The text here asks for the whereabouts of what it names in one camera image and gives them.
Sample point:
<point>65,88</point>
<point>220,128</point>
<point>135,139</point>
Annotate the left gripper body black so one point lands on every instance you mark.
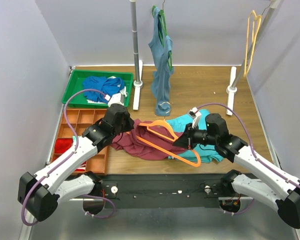
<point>128,123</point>

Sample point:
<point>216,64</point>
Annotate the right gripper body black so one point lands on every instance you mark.
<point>200,136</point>

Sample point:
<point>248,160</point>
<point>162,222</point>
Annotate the maroon tank top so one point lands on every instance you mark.
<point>130,143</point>

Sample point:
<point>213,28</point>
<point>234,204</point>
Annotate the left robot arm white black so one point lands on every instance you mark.
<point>42,192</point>

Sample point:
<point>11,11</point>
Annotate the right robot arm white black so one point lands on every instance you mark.
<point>271,186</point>

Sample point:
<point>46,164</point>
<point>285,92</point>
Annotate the grey-blue tank top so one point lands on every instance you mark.
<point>160,86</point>

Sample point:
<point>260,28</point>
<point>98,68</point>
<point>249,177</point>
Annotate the green plastic hanger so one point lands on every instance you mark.
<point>163,33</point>

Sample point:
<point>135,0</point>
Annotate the yellow plastic hanger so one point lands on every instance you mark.
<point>252,30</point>

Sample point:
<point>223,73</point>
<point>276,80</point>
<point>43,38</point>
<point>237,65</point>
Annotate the turquoise folded shorts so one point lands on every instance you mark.
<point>207,153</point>

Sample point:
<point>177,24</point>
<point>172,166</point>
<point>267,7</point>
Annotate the blue shirt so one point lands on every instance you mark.
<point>97,86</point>

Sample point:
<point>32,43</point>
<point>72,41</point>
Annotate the left rack foot white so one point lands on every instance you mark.
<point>137,87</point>

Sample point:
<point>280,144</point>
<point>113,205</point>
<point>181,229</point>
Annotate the rack foot white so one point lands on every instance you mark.
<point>137,87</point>
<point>231,91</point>

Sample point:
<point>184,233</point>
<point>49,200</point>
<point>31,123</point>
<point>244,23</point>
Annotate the left rack pole silver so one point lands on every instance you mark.
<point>133,9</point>

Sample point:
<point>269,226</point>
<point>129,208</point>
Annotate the rack pole silver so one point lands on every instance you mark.
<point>266,14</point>
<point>133,9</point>

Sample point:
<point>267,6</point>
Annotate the right rack foot white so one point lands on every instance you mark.
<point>231,91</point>

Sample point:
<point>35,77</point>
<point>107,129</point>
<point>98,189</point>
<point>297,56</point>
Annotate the green plastic tray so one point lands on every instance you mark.
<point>98,84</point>

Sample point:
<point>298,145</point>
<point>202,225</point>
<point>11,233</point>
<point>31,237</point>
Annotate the orange compartment organizer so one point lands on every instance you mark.
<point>80,119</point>

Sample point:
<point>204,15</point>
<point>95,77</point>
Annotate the mint green cloth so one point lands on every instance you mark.
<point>75,138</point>

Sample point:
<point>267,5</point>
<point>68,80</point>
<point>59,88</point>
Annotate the red white striped cloth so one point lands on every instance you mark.
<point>81,168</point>

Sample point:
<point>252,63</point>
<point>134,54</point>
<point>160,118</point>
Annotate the right rack pole silver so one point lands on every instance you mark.
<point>266,14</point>

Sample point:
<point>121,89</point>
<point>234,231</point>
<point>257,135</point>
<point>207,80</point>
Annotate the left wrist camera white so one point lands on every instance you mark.
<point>117,98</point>

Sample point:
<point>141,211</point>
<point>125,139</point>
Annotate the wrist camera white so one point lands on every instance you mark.
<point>117,98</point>
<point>196,115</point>

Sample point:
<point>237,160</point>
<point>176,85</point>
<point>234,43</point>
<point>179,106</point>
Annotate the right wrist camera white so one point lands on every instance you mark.
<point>196,115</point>

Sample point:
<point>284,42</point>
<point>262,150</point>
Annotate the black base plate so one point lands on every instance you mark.
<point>161,191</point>

